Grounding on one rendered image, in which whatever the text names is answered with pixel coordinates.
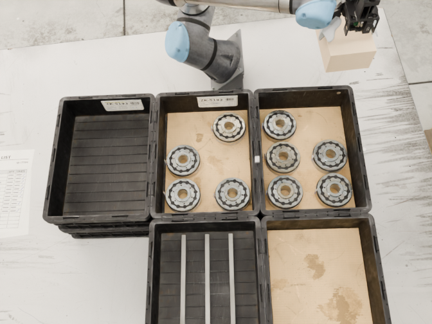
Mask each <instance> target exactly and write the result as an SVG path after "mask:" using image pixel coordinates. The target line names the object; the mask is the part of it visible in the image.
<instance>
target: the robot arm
mask: <svg viewBox="0 0 432 324"><path fill-rule="evenodd" d="M156 1H157V2H159V3H162V4H164V5H168V6H176V7H179V12H178V15H177V21H175V22H173V23H172V24H171V25H170V26H169V28H168V30H167V32H166V36H165V50H166V53H167V55H168V56H169V57H170V58H172V59H174V60H176V61H178V62H180V63H183V64H186V65H188V66H191V67H193V68H196V69H199V70H201V71H203V72H204V73H205V74H206V75H207V76H208V77H209V78H211V79H212V80H213V81H214V82H217V83H220V84H222V83H225V82H227V81H228V80H229V79H230V78H231V77H232V76H233V74H234V72H235V71H236V69H237V66H238V64H239V60H240V49H239V46H238V45H237V44H236V43H235V42H232V41H230V40H219V39H214V38H212V37H210V36H209V34H210V28H211V25H212V20H213V15H214V12H215V7H216V6H219V7H226V8H238V9H244V10H256V11H262V12H273V13H280V14H293V15H295V16H296V22H297V23H298V24H299V25H300V26H302V27H306V28H308V29H312V30H319V29H321V30H320V32H319V37H318V39H319V41H320V40H321V39H322V38H324V37H325V38H326V39H327V41H328V42H332V41H333V40H334V36H335V31H336V29H337V28H338V27H339V26H340V25H341V21H342V20H341V18H340V17H341V14H342V16H343V17H345V22H346V23H345V26H344V28H343V29H344V33H345V36H347V33H348V31H350V32H351V31H355V32H360V31H361V32H362V34H364V33H370V30H371V33H372V34H374V33H375V34H376V36H377V37H378V34H377V29H376V28H377V24H378V22H379V19H380V17H379V13H378V7H377V5H379V3H380V1H381V0H341V2H339V4H337V3H336V1H337V0H156Z"/></svg>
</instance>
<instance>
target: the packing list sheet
mask: <svg viewBox="0 0 432 324"><path fill-rule="evenodd" d="M34 151H35V149H31V150H4V151H0V238H5V237H14V236H20V235H28V229H29V216H30V192H31V179H32V163H33V156H34Z"/></svg>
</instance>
